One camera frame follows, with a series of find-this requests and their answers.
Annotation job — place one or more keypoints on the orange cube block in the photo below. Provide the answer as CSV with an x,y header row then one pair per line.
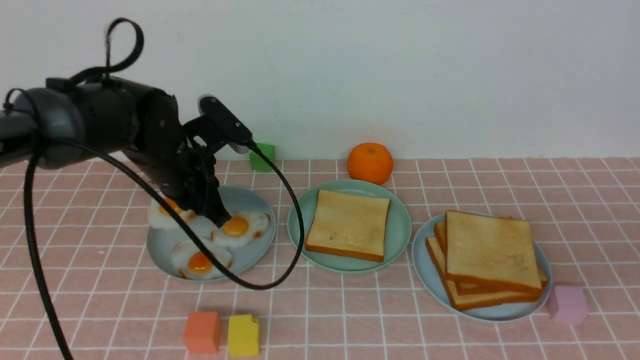
x,y
203,332

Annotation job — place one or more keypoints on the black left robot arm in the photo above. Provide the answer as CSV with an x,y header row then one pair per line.
x,y
92,114

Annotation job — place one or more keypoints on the green cube block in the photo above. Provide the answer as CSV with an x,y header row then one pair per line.
x,y
258,163

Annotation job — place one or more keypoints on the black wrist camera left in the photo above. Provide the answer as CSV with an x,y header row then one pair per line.
x,y
217,127

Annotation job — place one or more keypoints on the orange tangerine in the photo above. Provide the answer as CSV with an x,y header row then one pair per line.
x,y
370,162

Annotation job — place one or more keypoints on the teal green centre plate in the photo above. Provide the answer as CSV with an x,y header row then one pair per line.
x,y
398,227

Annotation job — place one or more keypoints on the light blue bread plate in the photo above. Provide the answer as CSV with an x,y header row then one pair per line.
x,y
509,312

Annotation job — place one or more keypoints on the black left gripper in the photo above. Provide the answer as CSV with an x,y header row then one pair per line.
x,y
170,158

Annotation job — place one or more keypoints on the grey-blue egg plate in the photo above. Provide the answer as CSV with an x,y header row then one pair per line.
x,y
160,243

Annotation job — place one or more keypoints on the yellow cube block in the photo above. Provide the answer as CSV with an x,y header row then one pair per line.
x,y
243,337

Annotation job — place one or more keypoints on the fried egg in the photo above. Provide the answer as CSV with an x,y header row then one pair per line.
x,y
158,218
192,264
243,228

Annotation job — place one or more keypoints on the pink cube block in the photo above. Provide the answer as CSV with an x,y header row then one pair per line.
x,y
567,305

